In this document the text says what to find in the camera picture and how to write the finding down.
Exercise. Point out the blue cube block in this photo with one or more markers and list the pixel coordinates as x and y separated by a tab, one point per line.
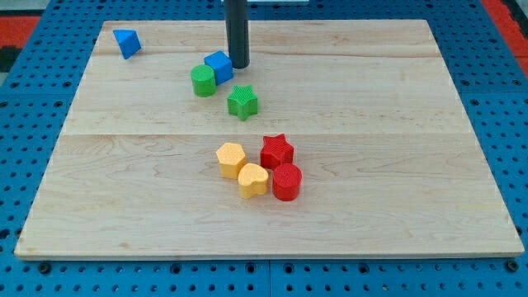
221	63

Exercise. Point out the blue triangle block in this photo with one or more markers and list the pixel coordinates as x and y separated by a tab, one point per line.
128	42

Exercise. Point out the red star block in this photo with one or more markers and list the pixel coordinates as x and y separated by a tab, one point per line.
276	151

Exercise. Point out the yellow heart block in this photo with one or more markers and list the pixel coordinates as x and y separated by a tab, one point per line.
253	180

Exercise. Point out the yellow hexagon block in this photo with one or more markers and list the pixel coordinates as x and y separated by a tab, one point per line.
231	158

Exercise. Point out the red cylinder block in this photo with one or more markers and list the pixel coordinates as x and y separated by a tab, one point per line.
286	182

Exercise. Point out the green star block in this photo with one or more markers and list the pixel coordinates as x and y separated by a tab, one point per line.
242	102

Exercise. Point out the green cylinder block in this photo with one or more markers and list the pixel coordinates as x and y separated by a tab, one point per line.
203	80

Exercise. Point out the light wooden board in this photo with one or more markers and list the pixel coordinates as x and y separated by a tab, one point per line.
391	165

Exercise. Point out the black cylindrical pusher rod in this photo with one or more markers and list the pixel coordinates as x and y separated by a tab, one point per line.
236	21

